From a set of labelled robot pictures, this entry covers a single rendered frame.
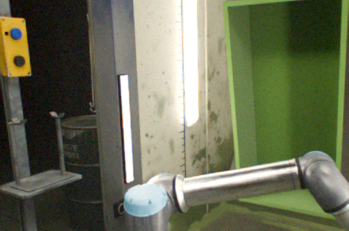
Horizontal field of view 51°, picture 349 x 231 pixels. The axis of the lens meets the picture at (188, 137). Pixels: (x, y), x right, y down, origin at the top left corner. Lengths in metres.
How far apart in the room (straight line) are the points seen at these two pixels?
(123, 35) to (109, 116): 0.46
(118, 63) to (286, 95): 1.03
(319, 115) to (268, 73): 0.40
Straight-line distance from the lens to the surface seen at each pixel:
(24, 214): 2.07
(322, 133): 2.41
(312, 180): 1.27
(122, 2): 2.16
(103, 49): 2.13
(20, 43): 1.90
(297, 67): 2.31
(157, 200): 1.25
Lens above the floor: 1.37
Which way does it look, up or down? 13 degrees down
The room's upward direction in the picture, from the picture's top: 1 degrees counter-clockwise
